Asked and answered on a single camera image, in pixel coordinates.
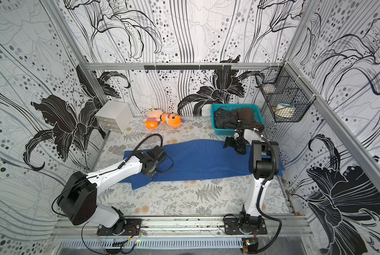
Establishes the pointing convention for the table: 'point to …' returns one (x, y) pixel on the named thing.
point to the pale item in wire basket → (268, 88)
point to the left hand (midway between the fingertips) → (143, 165)
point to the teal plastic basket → (231, 131)
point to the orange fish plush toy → (173, 120)
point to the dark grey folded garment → (225, 119)
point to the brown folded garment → (246, 116)
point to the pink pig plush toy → (153, 117)
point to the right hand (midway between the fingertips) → (233, 146)
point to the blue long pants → (200, 156)
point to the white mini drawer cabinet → (114, 116)
